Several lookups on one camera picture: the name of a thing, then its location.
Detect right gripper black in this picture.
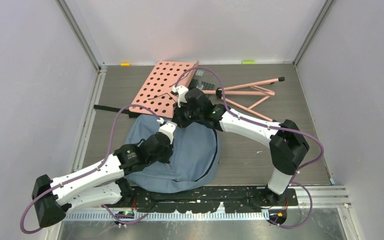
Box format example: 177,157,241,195
172,98,204,128

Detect blue fabric backpack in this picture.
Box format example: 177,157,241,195
126,122,222,194

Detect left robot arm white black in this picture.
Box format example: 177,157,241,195
31,131,174,228

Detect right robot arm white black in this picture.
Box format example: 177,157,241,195
171,85,310,205

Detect dark grey lego baseplate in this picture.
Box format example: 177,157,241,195
189,79,216,91

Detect pink perforated stand board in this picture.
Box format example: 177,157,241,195
129,60,199,119

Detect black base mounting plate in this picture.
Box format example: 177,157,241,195
119,185,299,214

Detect green tape marker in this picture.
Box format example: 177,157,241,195
241,60,256,65

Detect pink folding stand legs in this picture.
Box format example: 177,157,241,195
203,76,285,122

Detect yellow tape marker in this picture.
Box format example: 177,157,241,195
120,62,130,67

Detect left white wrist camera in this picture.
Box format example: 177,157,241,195
157,118,177,144

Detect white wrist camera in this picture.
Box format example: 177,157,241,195
171,85,189,108
157,118,177,144

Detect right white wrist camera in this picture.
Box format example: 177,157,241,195
171,85,189,108

